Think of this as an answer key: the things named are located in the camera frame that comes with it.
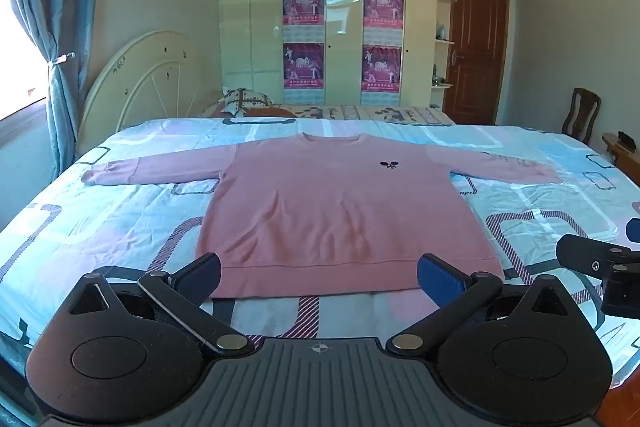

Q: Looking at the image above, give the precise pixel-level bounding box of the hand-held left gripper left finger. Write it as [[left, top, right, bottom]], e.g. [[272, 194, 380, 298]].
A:
[[67, 252, 256, 355]]

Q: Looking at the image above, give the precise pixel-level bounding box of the white corner shelf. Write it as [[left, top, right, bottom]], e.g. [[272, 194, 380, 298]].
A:
[[434, 0, 458, 108]]

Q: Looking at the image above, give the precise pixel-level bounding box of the bed with patterned blue sheet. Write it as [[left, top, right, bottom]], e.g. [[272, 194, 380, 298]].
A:
[[0, 116, 640, 408]]

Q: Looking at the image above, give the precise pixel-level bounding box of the pink sweater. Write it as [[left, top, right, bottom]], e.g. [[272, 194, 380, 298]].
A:
[[81, 133, 563, 298]]

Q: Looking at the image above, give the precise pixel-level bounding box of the blue curtain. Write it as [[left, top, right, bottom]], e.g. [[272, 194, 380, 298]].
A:
[[7, 0, 113, 182]]

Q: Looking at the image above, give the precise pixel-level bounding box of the wooden side table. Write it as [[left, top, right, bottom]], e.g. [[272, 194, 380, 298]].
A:
[[601, 132, 640, 186]]

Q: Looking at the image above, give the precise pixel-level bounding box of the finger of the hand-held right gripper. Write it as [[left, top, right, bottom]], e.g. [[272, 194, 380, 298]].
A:
[[556, 233, 640, 280], [601, 274, 640, 319]]

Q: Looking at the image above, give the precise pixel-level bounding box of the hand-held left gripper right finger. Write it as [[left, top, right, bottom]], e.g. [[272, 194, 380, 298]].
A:
[[385, 253, 576, 355]]

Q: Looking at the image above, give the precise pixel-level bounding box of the patterned pillow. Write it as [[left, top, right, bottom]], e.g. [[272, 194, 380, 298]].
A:
[[220, 88, 276, 116]]

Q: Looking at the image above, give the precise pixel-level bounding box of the pink wall poster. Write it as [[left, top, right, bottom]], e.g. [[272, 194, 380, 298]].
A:
[[283, 43, 325, 104], [361, 45, 403, 105], [282, 0, 326, 28], [363, 0, 405, 30]]

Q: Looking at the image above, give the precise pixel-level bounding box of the cream round headboard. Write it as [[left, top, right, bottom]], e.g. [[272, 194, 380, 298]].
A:
[[77, 30, 221, 158]]

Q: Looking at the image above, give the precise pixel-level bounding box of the cream floral bed sheet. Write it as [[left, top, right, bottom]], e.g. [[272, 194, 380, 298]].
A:
[[197, 103, 456, 126]]

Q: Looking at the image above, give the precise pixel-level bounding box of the brown wooden door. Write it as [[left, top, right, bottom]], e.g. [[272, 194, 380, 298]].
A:
[[442, 0, 511, 126]]

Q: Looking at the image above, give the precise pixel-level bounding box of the wooden chair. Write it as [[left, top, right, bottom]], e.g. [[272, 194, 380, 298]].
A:
[[561, 88, 602, 145]]

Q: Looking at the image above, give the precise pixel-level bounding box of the window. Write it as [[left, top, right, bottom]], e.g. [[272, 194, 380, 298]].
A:
[[0, 0, 51, 120]]

